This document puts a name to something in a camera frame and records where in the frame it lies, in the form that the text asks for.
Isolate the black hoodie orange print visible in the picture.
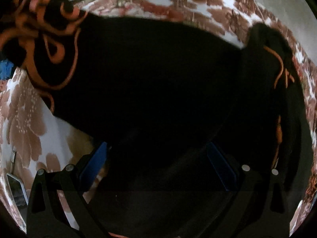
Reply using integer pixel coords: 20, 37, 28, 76
1, 0, 313, 237

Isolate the smartphone on bed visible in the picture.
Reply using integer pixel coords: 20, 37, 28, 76
7, 174, 29, 207

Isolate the floral brown red blanket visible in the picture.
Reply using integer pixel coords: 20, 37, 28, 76
1, 0, 316, 237

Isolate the blue folded garment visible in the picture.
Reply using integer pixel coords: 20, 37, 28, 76
0, 60, 13, 80

